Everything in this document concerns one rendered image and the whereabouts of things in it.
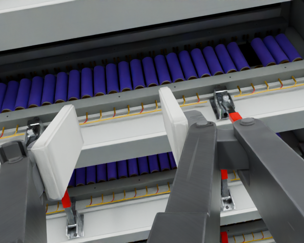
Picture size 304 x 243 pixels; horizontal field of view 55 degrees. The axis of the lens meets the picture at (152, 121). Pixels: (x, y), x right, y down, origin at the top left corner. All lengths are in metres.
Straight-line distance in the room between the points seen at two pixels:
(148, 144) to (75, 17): 0.19
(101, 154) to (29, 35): 0.18
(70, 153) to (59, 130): 0.02
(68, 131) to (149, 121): 0.25
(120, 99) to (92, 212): 0.23
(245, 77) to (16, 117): 0.34
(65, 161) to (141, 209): 0.39
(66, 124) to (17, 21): 0.20
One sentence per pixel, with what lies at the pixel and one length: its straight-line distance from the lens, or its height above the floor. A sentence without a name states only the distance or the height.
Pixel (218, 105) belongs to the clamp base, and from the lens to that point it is 0.41.
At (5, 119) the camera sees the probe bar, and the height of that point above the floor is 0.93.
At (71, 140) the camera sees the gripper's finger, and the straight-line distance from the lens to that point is 0.18.
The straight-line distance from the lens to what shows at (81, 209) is 0.57.
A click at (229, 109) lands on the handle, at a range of 0.40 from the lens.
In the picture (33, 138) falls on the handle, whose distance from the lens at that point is 0.43.
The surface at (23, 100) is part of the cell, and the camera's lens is 0.49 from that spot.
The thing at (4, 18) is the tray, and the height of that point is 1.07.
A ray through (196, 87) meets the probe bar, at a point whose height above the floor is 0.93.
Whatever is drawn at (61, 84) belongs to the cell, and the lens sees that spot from 0.49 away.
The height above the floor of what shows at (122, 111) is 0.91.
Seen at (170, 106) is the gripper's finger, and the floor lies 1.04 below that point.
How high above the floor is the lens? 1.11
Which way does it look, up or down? 31 degrees down
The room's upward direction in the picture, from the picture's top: 10 degrees counter-clockwise
